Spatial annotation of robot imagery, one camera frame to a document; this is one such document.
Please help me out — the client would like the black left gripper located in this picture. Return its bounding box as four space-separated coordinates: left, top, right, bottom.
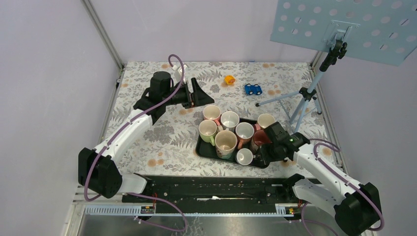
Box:
163 78 215 109

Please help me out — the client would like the salmon pink ceramic mug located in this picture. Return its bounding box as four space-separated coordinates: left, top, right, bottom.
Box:
203 105 221 126

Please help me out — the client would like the yellow ceramic mug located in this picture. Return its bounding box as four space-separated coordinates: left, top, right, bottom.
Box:
254 114 276 131

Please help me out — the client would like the green ceramic mug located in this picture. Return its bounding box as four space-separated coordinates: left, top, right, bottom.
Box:
198 119 217 146

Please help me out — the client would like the blue white ceramic mug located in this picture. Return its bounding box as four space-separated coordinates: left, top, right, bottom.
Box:
220 111 240 132

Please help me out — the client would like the brown ceramic mug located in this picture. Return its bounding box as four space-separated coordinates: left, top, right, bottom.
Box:
235 122 255 149

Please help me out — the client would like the grey ceramic mug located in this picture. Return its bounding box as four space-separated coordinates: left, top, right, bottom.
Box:
235 148 256 166

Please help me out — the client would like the beige teal ceramic mug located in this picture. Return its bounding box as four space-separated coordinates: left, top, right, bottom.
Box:
214 130 238 159

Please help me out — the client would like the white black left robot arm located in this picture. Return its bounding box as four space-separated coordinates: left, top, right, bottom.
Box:
78 71 214 202

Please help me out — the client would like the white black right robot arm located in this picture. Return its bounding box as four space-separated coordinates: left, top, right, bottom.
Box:
260 122 385 236

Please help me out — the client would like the small orange toy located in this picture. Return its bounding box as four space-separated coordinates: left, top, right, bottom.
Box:
224 75 236 86

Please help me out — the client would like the black plastic tray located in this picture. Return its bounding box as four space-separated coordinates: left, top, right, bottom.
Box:
195 118 269 169

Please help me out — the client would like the blue toy car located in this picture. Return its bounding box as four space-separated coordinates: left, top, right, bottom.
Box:
244 84 263 95

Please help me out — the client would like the light blue tripod stand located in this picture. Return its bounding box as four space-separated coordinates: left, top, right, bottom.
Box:
255 39 348 133

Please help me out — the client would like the light blue perforated board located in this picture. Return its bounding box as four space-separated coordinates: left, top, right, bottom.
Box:
270 0 417 66

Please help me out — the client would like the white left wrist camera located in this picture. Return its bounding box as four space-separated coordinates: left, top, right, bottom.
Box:
172 64 188 85

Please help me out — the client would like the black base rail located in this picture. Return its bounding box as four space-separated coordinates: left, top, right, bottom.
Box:
143 176 301 214

